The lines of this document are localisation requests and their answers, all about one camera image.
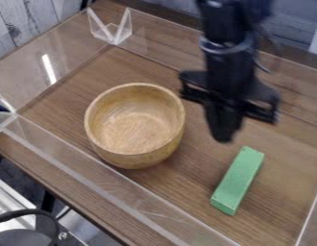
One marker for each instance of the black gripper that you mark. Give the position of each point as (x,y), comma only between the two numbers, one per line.
(229,83)

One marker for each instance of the green rectangular block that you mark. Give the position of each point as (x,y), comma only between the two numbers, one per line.
(237,181)

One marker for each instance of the light brown wooden bowl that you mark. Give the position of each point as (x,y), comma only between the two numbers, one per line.
(134,124)

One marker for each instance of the black table leg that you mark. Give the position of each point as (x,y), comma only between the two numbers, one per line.
(48,202)

